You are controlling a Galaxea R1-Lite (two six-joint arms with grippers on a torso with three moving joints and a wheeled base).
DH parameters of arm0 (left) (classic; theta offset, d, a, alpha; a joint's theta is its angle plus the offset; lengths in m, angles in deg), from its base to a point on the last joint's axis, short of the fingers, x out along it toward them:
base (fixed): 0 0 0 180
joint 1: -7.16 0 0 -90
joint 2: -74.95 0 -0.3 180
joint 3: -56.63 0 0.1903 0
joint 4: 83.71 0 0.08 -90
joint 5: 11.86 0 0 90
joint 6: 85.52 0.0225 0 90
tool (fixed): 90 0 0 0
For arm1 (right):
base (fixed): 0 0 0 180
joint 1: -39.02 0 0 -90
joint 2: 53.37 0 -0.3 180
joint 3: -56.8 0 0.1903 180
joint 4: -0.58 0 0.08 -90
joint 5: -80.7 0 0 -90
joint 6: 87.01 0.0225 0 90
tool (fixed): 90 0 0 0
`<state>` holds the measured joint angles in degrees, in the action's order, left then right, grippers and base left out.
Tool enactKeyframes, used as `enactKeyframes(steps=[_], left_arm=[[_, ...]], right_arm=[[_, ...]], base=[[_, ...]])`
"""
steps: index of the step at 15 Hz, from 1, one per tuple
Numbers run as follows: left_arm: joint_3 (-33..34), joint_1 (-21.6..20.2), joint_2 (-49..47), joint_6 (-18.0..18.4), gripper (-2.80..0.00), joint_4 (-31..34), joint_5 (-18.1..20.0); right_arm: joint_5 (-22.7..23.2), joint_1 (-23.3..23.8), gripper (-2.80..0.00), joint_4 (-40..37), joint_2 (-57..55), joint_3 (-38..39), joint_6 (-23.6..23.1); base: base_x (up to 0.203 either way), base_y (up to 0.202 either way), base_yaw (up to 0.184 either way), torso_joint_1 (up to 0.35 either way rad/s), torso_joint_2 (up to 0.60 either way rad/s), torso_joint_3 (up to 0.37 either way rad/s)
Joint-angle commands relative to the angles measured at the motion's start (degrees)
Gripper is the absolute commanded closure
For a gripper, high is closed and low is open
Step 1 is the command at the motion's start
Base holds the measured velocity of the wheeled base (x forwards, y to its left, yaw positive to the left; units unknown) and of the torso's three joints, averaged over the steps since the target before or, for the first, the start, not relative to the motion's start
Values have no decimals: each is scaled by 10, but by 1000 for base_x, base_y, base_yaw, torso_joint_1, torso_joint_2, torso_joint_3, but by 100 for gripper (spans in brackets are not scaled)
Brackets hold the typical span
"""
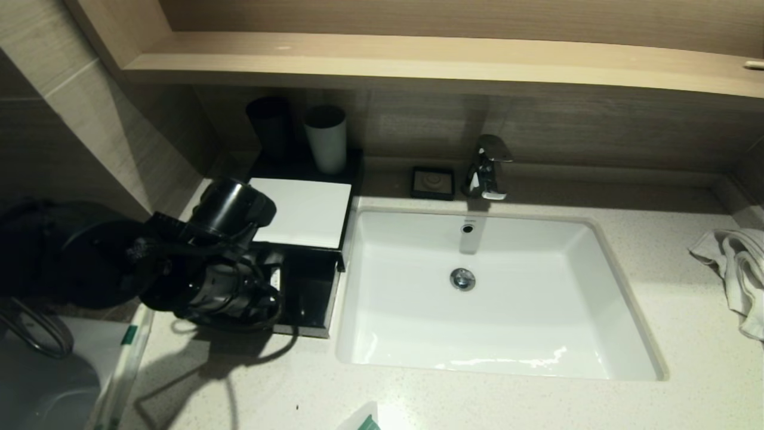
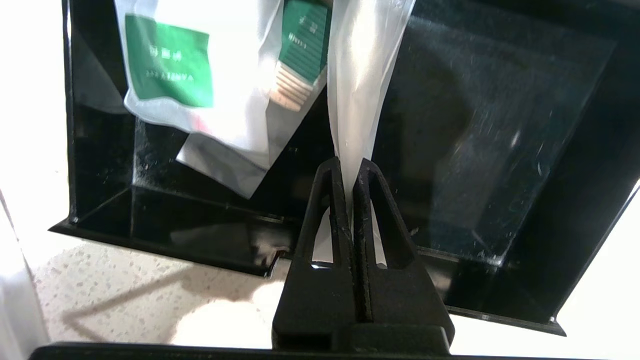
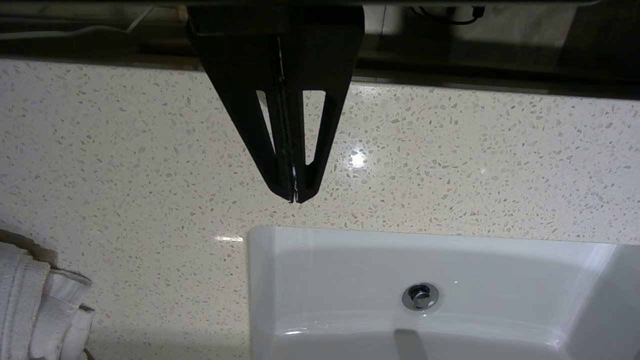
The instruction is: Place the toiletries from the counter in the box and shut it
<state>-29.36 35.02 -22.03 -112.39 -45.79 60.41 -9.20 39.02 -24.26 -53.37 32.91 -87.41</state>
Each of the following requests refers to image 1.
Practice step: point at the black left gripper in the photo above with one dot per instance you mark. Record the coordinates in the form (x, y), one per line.
(221, 292)

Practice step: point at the black glossy box drawer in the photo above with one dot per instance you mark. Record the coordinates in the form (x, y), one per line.
(310, 292)

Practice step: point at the black plastic cup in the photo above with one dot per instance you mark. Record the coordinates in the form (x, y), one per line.
(271, 131)

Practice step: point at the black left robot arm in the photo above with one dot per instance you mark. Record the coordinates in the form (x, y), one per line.
(89, 263)

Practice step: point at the black amenity drawer box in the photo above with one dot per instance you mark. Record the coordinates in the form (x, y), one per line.
(298, 169)

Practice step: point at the long slim toothbrush packet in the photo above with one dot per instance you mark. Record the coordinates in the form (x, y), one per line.
(122, 370)

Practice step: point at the light grey plastic cup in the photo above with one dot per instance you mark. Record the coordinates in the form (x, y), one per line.
(327, 146)

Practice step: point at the small packet green corner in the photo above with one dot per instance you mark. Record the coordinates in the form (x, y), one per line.
(361, 421)

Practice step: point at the white bathtub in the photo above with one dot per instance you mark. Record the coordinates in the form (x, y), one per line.
(54, 388)

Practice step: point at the black square soap dish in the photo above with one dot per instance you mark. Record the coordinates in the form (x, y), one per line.
(432, 182)

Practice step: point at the chrome sink drain stopper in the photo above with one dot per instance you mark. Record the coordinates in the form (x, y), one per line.
(462, 279)

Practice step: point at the white ceramic sink basin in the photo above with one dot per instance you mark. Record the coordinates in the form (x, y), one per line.
(507, 334)

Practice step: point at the chrome sink faucet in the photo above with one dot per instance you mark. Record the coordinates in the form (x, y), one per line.
(488, 170)

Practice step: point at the white crumpled towel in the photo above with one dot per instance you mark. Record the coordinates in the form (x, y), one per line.
(737, 269)

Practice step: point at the small pale object on shelf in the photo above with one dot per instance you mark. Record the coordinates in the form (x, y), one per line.
(753, 64)

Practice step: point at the wooden wall shelf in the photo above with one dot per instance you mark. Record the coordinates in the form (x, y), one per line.
(418, 60)

